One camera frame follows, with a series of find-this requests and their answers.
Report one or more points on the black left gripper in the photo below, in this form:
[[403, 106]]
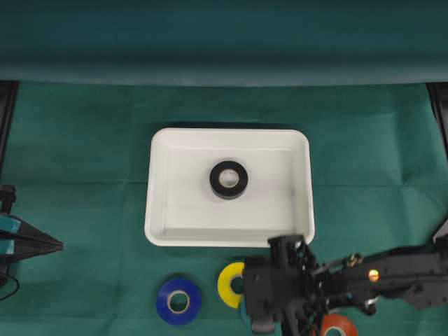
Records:
[[14, 227]]

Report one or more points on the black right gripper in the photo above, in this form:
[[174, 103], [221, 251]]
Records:
[[283, 290]]

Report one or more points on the red orange tape roll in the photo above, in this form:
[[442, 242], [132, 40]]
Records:
[[335, 324]]

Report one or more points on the yellow tape roll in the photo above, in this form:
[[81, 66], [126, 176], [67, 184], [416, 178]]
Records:
[[229, 275]]

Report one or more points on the blue tape roll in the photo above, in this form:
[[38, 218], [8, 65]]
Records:
[[179, 301]]

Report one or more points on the black tape roll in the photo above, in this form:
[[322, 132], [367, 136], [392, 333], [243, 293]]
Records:
[[228, 180]]

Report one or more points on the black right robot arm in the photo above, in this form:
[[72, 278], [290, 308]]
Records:
[[415, 274]]

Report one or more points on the white plastic tray case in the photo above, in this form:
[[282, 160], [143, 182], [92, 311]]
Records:
[[182, 210]]

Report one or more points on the green backdrop sheet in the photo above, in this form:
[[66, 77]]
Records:
[[224, 43]]

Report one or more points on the black aluminium frame rail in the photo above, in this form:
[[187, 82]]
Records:
[[8, 96]]

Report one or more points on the black right frame rail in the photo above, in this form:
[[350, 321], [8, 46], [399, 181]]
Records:
[[438, 93]]

